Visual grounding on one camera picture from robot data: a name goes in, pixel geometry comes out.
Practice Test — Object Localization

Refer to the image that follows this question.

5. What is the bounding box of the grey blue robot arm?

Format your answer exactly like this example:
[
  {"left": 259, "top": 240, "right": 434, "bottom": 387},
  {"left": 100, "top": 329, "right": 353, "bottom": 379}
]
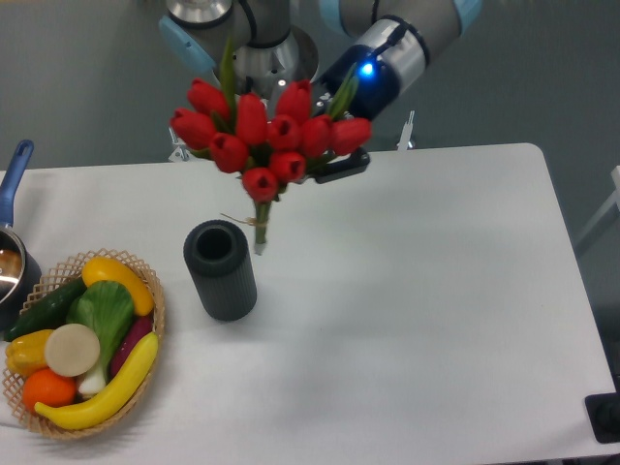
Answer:
[{"left": 159, "top": 1, "right": 481, "bottom": 120}]

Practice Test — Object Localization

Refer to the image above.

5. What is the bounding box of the yellow banana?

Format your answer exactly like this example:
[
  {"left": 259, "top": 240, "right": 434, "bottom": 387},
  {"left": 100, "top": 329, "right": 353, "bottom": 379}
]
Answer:
[{"left": 35, "top": 332, "right": 159, "bottom": 430}]

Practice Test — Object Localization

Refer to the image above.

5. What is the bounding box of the dark grey ribbed vase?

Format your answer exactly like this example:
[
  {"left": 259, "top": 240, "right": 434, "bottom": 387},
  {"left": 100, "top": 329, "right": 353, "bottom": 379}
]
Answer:
[{"left": 183, "top": 219, "right": 258, "bottom": 322}]

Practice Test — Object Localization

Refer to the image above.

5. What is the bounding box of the blue handled saucepan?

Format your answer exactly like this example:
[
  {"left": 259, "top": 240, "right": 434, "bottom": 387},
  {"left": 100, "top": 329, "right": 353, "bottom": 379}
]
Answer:
[{"left": 1, "top": 139, "right": 42, "bottom": 331}]

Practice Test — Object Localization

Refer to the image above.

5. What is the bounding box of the beige round disc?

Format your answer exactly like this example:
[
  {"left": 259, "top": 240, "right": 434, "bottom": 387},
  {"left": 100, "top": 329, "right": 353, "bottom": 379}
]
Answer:
[{"left": 44, "top": 324, "right": 101, "bottom": 378}]

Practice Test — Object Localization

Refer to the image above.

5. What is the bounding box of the purple sweet potato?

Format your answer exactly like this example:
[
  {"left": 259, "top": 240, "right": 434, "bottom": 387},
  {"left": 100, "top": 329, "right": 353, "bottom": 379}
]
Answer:
[{"left": 108, "top": 316, "right": 152, "bottom": 379}]

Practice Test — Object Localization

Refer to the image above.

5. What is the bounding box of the white frame at right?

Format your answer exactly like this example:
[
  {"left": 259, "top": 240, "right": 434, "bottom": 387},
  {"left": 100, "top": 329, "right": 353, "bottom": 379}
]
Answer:
[{"left": 573, "top": 166, "right": 619, "bottom": 257}]

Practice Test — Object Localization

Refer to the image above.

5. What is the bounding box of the red tulip bouquet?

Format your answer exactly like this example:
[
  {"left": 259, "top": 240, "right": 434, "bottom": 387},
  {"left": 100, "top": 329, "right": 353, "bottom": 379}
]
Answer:
[{"left": 170, "top": 46, "right": 372, "bottom": 254}]

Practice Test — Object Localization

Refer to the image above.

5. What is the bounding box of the yellow squash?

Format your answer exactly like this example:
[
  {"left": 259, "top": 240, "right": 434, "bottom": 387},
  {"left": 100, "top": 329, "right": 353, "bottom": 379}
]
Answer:
[{"left": 81, "top": 256, "right": 155, "bottom": 317}]

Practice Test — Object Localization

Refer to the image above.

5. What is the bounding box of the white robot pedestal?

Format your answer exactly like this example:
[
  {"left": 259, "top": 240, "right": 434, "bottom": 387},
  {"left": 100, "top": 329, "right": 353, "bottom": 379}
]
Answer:
[{"left": 168, "top": 26, "right": 417, "bottom": 164}]

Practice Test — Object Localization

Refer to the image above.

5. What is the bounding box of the woven wicker basket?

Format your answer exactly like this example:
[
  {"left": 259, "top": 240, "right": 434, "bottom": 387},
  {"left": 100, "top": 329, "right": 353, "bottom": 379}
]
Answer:
[{"left": 3, "top": 249, "right": 165, "bottom": 440}]

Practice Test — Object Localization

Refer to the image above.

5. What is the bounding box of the black device at edge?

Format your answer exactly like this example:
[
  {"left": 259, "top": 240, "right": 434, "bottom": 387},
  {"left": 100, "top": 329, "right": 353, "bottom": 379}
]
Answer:
[{"left": 584, "top": 392, "right": 619, "bottom": 444}]

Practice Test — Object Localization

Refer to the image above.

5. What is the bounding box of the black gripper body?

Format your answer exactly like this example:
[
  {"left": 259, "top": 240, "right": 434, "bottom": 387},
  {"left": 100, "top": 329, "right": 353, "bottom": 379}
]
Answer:
[{"left": 311, "top": 45, "right": 400, "bottom": 120}]

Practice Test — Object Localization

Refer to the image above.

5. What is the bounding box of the yellow bell pepper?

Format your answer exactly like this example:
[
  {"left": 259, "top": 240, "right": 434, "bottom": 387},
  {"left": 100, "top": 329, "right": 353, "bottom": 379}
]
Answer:
[{"left": 5, "top": 329, "right": 53, "bottom": 378}]

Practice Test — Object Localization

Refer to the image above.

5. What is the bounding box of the green bok choy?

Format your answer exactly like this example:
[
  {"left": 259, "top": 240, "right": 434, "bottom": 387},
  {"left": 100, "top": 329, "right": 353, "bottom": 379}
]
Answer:
[{"left": 66, "top": 281, "right": 134, "bottom": 399}]

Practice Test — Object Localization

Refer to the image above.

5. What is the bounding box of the orange fruit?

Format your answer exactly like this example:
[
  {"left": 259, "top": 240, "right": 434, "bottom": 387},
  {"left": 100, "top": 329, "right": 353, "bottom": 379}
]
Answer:
[{"left": 22, "top": 368, "right": 77, "bottom": 413}]

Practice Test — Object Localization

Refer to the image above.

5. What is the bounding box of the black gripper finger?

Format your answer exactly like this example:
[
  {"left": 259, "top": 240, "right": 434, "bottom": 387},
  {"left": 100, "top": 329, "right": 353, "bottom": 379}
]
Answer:
[{"left": 313, "top": 147, "right": 371, "bottom": 184}]

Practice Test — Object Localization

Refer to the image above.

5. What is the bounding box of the dark green cucumber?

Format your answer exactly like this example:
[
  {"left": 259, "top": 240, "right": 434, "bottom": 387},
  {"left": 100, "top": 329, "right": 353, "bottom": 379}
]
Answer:
[{"left": 4, "top": 277, "right": 86, "bottom": 342}]

